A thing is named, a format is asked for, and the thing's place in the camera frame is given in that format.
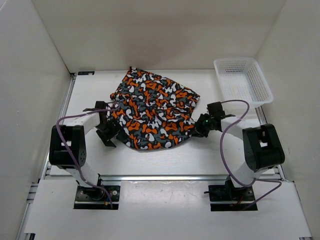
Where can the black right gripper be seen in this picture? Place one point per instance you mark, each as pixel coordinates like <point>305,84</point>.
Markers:
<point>198,131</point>

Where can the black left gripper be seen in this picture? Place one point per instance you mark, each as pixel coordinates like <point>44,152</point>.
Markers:
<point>106,138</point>

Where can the orange camouflage shorts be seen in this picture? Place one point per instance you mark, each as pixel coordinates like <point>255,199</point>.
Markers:
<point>155,111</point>

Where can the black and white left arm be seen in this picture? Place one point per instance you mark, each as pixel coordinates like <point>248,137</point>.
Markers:
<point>68,150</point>

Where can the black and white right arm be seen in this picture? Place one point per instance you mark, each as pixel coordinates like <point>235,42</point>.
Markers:
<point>261,144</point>

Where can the white perforated plastic basket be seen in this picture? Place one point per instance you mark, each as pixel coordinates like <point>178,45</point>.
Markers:
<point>241,78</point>

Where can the black corner label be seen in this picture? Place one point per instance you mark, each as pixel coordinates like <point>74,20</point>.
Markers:
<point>86,73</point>

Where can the aluminium table edge rail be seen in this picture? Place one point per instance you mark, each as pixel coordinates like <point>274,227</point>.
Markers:
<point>275,176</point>

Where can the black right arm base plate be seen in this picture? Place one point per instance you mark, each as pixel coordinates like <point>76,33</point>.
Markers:
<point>229,199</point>

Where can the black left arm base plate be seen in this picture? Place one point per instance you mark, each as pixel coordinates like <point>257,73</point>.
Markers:
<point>90,198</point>

